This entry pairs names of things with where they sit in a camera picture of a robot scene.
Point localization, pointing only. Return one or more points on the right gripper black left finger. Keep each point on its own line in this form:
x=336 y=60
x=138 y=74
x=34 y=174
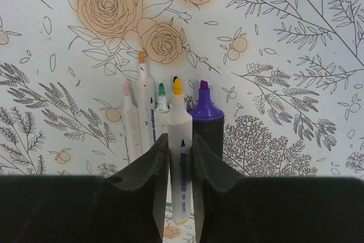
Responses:
x=128 y=206

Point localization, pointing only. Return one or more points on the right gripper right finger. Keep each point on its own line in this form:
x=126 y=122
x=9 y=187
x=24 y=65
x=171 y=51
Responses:
x=229 y=207

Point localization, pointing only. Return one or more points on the pink cap marker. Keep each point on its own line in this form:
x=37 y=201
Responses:
x=130 y=118

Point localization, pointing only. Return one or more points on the purple cap marker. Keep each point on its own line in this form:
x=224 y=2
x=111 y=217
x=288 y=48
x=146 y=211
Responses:
x=208 y=120

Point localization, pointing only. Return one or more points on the yellow cap marker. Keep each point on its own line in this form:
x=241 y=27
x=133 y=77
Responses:
x=180 y=147

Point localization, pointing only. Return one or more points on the green cap marker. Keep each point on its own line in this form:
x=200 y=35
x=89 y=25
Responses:
x=161 y=113

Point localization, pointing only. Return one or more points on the orange cap marker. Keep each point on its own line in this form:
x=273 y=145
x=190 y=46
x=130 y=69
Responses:
x=145 y=98

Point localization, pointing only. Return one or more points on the floral tablecloth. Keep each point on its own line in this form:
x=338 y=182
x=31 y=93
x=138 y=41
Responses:
x=288 y=75

